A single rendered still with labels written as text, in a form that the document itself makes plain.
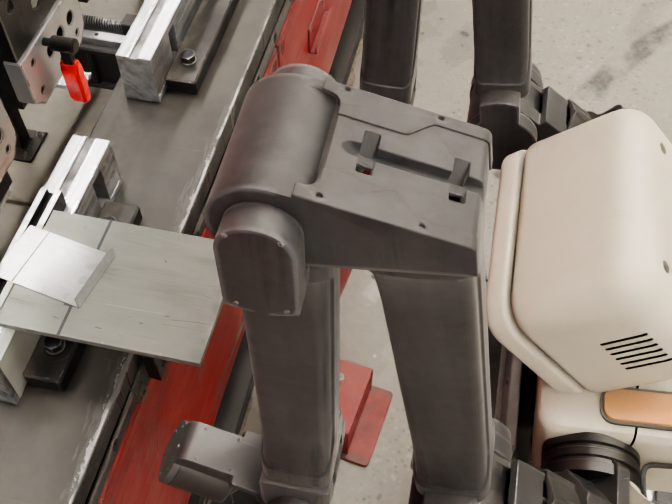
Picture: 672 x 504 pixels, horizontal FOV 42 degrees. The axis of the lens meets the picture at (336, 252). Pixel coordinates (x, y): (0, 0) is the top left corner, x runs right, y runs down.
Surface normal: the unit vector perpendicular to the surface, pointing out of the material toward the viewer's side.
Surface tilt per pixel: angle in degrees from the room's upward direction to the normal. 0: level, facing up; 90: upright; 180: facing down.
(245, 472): 27
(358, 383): 3
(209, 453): 22
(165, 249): 0
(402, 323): 91
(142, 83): 90
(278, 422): 90
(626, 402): 8
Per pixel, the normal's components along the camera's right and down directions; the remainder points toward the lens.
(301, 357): -0.15, 0.80
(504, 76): -0.18, 0.65
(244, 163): -0.41, -0.59
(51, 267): 0.00, -0.58
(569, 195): -0.66, -0.54
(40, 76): 0.98, 0.18
